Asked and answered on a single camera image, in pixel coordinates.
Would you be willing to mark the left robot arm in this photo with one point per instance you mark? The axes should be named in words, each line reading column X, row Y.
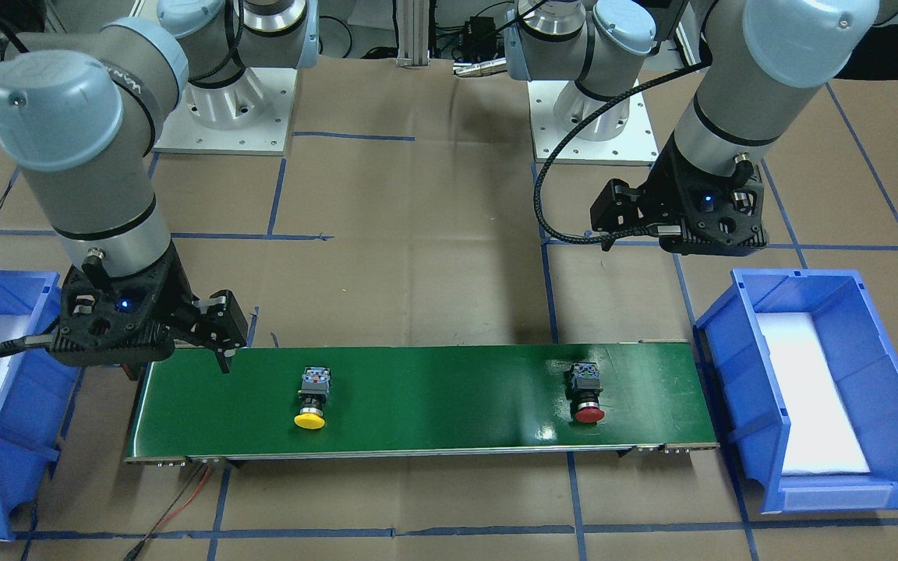
column 767, row 59

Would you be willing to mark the blue plastic bin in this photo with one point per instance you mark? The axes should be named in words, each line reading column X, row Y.
column 864, row 366
column 35, row 395

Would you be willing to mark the red push button switch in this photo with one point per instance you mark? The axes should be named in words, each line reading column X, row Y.
column 584, row 389

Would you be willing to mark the aluminium profile post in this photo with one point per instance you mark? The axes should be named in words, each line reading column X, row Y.
column 412, row 28

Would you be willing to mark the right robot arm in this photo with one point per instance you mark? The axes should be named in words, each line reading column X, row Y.
column 78, row 112

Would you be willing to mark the yellow push button switch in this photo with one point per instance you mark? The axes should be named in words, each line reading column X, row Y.
column 313, row 395

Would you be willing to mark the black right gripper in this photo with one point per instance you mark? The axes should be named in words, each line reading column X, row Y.
column 174, row 298

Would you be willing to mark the green conveyor belt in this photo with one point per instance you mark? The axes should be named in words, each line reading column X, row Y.
column 418, row 401

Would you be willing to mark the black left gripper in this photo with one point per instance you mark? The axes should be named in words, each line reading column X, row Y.
column 661, row 195

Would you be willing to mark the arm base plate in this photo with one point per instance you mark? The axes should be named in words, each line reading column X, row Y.
column 623, row 135
column 248, row 117

